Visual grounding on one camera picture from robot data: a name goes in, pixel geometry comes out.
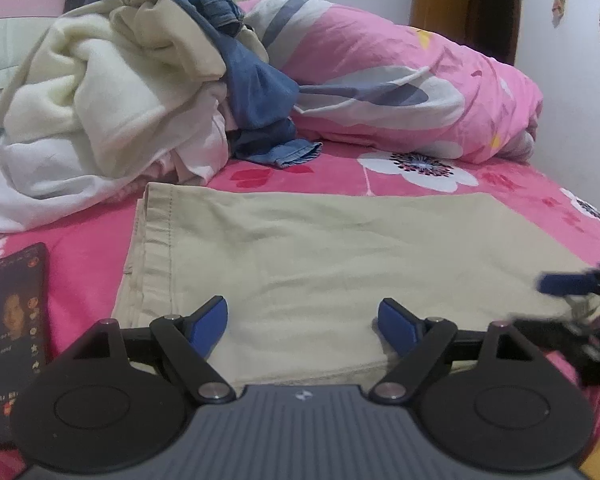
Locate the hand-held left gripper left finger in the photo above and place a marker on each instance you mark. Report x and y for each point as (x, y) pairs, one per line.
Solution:
(210, 325)

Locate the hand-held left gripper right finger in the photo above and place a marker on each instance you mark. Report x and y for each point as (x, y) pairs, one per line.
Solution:
(397, 326)

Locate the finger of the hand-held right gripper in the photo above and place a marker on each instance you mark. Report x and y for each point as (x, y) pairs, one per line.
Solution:
(550, 332)
(570, 282)

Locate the beige pants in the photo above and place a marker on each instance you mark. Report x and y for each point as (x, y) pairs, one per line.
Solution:
(330, 250)

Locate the pile of cream white clothes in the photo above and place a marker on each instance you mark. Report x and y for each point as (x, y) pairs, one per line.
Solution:
(180, 35)

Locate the pink floral bed blanket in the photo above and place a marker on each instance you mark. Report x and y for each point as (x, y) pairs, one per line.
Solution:
(80, 260)

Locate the black smartphone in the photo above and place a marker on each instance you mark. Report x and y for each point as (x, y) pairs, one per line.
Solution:
(15, 335)

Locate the white garment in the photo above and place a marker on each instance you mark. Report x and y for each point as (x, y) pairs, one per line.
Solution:
(45, 180)

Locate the blue denim jeans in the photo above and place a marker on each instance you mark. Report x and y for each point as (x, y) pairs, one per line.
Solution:
(260, 90)

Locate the cream fleece garment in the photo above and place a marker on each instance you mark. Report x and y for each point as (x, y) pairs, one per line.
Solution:
(105, 100)

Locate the pink patterned quilt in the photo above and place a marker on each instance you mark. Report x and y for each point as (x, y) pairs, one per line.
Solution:
(380, 50)

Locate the white pink padded headboard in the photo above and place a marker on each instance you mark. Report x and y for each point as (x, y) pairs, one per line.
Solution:
(5, 45)

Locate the small wall sticker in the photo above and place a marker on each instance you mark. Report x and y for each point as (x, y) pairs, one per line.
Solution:
(560, 7)

